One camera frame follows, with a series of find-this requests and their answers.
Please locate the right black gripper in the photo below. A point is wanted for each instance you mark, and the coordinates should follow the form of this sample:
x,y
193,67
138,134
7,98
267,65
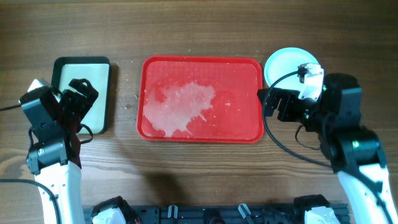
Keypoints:
x,y
290,98

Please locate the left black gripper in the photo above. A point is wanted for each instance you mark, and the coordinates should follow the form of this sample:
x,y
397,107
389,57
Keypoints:
x,y
84,104

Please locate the light blue plate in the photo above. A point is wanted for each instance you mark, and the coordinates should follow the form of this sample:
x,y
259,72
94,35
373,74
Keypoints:
x,y
285,61

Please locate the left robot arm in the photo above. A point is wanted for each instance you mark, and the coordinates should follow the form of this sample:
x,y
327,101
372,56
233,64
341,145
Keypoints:
x,y
54,152

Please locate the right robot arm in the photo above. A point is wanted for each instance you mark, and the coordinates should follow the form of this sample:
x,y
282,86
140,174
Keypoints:
x,y
354,152

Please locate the black water tray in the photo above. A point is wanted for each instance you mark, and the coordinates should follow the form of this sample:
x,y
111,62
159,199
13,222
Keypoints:
x,y
95,71

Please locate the red plastic tray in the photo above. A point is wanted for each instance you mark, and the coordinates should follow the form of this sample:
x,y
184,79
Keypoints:
x,y
200,99

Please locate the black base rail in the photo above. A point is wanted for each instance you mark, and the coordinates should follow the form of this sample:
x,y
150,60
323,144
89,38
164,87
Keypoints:
x,y
271,213

